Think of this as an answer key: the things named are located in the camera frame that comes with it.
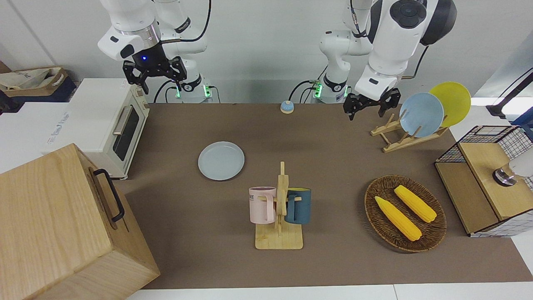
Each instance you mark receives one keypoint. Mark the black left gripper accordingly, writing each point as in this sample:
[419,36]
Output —
[370,102]

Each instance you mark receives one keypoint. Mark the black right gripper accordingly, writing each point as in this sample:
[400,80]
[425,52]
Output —
[149,60]

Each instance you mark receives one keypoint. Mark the gray round plate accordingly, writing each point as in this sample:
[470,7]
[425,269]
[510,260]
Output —
[221,161]

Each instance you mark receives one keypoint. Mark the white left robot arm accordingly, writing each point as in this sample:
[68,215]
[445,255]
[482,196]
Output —
[395,37]

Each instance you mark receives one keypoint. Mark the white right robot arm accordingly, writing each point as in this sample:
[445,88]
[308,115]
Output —
[133,25]

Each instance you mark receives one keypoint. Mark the light blue plate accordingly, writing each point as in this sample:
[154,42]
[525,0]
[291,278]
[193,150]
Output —
[420,114]

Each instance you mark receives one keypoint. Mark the yellow plate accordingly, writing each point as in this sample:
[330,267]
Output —
[456,102]

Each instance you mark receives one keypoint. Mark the wooden dish rack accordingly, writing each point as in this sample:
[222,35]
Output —
[393,143]

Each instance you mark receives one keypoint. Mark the white toaster oven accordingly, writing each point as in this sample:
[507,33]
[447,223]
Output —
[95,121]

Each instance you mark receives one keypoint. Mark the blue bell wooden base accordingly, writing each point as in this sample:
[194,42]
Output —
[287,107]

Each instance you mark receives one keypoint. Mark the dark blue crate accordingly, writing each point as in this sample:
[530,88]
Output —
[62,93]

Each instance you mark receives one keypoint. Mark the yellow corn cob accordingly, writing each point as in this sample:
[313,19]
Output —
[416,204]
[397,218]

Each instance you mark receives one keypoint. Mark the teal mug yellow inside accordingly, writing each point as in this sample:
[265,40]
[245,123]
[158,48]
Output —
[300,206]

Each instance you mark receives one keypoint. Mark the cardboard box with bag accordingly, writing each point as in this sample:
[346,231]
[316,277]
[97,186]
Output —
[29,81]

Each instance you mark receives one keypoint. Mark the brown wicker basket tray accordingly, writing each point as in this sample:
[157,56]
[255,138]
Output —
[383,229]

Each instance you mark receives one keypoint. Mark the black metal stand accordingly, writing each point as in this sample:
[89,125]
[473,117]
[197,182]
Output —
[506,100]

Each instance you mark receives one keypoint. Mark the pink mug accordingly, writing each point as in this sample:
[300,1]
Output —
[260,206]

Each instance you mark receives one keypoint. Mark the wooden mug tree stand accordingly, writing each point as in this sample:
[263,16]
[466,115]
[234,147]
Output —
[279,239]

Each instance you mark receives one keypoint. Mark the wooden drawer cabinet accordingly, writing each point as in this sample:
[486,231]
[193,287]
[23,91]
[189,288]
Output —
[54,225]

